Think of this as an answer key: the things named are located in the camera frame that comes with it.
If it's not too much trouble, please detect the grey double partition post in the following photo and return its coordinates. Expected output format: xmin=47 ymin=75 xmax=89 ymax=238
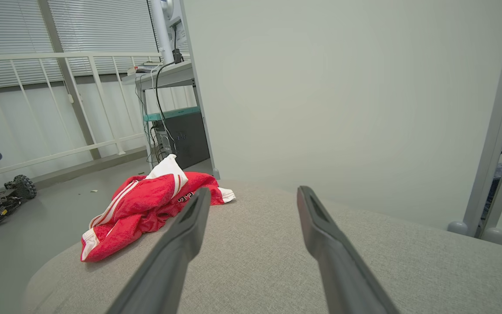
xmin=462 ymin=0 xmax=502 ymax=238

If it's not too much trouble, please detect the white window blind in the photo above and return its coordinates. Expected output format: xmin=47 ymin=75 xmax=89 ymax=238
xmin=0 ymin=0 xmax=54 ymax=92
xmin=47 ymin=0 xmax=190 ymax=77

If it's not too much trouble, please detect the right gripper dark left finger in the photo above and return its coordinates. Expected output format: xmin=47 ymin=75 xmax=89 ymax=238
xmin=105 ymin=188 xmax=211 ymax=314

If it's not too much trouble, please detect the white monitor stand pole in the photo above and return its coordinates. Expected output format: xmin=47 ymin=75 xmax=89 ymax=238
xmin=150 ymin=0 xmax=176 ymax=65

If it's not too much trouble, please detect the grey window frame column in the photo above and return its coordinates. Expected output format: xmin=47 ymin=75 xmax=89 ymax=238
xmin=37 ymin=0 xmax=102 ymax=160

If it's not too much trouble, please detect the white metal railing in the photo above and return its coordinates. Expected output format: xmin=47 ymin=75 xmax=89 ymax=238
xmin=0 ymin=51 xmax=164 ymax=180

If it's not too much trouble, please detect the teal shelf board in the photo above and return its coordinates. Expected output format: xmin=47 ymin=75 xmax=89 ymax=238
xmin=143 ymin=106 xmax=202 ymax=122

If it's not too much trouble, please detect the grey office desk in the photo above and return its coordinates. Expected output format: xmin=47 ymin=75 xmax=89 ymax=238
xmin=122 ymin=60 xmax=196 ymax=168

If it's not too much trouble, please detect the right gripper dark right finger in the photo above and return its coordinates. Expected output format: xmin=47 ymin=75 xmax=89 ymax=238
xmin=297 ymin=186 xmax=400 ymax=314

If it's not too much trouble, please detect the black desk power cable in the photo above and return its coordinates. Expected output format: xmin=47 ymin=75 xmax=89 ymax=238
xmin=155 ymin=60 xmax=178 ymax=147

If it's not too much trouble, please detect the red white jersey shirt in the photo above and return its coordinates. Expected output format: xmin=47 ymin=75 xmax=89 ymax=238
xmin=80 ymin=174 xmax=190 ymax=262
xmin=144 ymin=154 xmax=236 ymax=218

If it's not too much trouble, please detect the stack of books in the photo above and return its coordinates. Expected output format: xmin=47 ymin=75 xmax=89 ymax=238
xmin=127 ymin=61 xmax=163 ymax=75

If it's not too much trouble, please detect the grey single partition post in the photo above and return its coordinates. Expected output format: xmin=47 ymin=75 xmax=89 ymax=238
xmin=180 ymin=0 xmax=221 ymax=180

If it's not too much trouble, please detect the grey rounded post foot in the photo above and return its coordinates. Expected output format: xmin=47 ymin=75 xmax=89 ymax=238
xmin=482 ymin=227 xmax=502 ymax=245
xmin=447 ymin=221 xmax=469 ymax=236

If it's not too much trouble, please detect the dark computer tower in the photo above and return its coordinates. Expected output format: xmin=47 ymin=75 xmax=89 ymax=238
xmin=153 ymin=113 xmax=210 ymax=170

